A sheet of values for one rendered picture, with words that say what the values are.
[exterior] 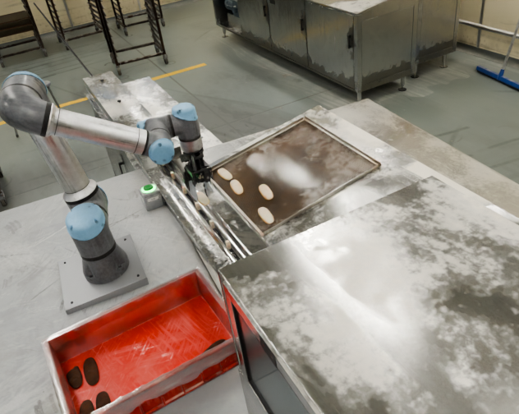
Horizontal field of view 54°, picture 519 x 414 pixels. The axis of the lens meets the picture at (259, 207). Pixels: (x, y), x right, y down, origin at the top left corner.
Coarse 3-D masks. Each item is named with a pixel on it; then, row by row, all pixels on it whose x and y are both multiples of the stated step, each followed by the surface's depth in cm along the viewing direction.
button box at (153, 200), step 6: (156, 186) 199; (144, 192) 196; (150, 192) 196; (156, 192) 197; (144, 198) 195; (150, 198) 196; (156, 198) 198; (162, 198) 200; (144, 204) 200; (150, 204) 198; (156, 204) 199; (162, 204) 200
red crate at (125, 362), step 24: (168, 312) 152; (192, 312) 151; (120, 336) 147; (144, 336) 146; (168, 336) 145; (192, 336) 144; (216, 336) 142; (72, 360) 142; (96, 360) 141; (120, 360) 140; (144, 360) 139; (168, 360) 138; (96, 384) 134; (120, 384) 133; (192, 384) 128; (144, 408) 123
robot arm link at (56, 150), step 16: (16, 80) 139; (32, 80) 143; (48, 144) 151; (64, 144) 155; (48, 160) 155; (64, 160) 155; (64, 176) 158; (80, 176) 161; (64, 192) 165; (80, 192) 162; (96, 192) 166
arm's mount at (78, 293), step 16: (128, 240) 180; (80, 256) 177; (128, 256) 172; (64, 272) 171; (80, 272) 170; (128, 272) 166; (144, 272) 165; (64, 288) 164; (80, 288) 163; (96, 288) 162; (112, 288) 161; (128, 288) 162; (64, 304) 159; (80, 304) 157
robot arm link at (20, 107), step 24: (0, 96) 134; (24, 96) 133; (24, 120) 133; (48, 120) 134; (72, 120) 138; (96, 120) 141; (96, 144) 143; (120, 144) 144; (144, 144) 146; (168, 144) 147
